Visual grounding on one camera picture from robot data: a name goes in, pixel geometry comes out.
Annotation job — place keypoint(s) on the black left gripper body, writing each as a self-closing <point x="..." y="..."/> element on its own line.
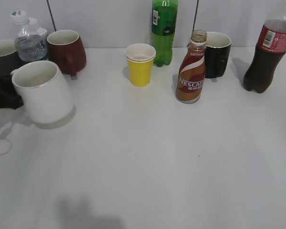
<point x="9" y="98"/>

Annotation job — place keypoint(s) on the white ceramic mug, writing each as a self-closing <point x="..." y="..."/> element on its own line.
<point x="44" y="91"/>

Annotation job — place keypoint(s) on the Nescafe coffee bottle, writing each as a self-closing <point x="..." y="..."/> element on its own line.
<point x="192" y="70"/>

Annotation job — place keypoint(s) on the yellow paper cup stack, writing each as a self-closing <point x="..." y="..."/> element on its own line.
<point x="140" y="58"/>

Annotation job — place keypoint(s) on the dark grey ceramic mug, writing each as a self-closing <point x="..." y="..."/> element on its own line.
<point x="9" y="59"/>

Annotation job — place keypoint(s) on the clear water bottle green label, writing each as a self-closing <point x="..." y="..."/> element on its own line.
<point x="29" y="44"/>

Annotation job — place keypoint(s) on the dark red ceramic mug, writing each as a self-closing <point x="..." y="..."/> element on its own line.
<point x="65" y="48"/>

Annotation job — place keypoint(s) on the green soda bottle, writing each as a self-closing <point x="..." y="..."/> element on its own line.
<point x="164" y="15"/>

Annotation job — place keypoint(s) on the black ceramic mug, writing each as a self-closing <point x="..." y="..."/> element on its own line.
<point x="218" y="46"/>

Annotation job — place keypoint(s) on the cola bottle red label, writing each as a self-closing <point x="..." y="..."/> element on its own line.
<point x="269" y="50"/>

